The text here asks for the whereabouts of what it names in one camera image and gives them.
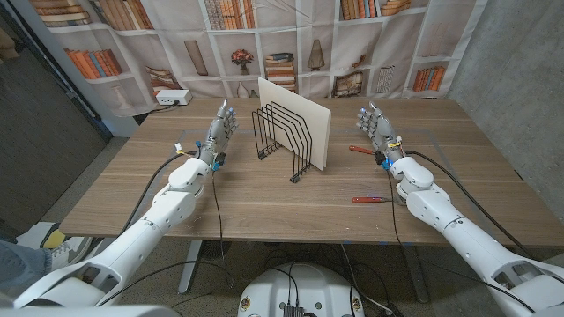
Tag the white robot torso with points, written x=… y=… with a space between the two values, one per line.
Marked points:
x=308 y=286

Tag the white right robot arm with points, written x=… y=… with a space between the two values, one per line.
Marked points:
x=458 y=229

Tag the white power box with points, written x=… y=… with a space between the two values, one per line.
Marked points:
x=172 y=97

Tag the blue jeans leg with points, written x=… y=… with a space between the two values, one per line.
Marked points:
x=22 y=266

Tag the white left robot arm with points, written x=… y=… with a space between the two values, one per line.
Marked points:
x=145 y=224

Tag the yellow black item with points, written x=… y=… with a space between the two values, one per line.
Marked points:
x=54 y=239

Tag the grey table leg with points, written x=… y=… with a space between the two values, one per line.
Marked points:
x=190 y=268
x=416 y=273

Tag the cream file folder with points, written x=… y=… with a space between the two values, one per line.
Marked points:
x=318 y=132

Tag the printed bookshelf backdrop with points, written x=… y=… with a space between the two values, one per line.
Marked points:
x=308 y=26

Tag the white grey sneaker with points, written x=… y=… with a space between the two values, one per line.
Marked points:
x=72 y=253

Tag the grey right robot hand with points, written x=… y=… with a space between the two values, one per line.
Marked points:
x=382 y=130

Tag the white base platform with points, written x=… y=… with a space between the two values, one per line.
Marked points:
x=31 y=234

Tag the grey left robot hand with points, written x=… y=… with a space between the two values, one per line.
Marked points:
x=218 y=132

